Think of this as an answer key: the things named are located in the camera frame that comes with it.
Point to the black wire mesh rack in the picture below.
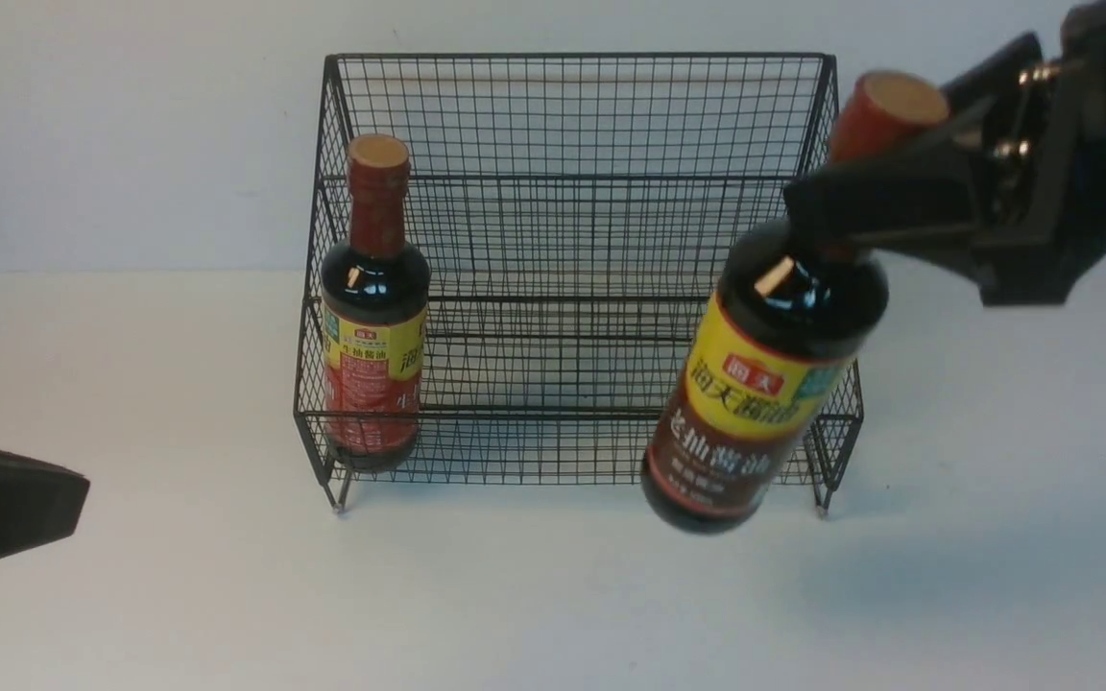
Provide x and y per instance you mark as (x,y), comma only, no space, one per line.
(575,209)

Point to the soy sauce bottle red label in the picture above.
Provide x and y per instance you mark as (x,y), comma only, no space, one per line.
(375,287)

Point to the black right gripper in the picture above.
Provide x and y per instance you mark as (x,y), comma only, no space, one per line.
(928,198)

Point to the soy sauce bottle brown label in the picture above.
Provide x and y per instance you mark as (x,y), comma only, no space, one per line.
(784,322)

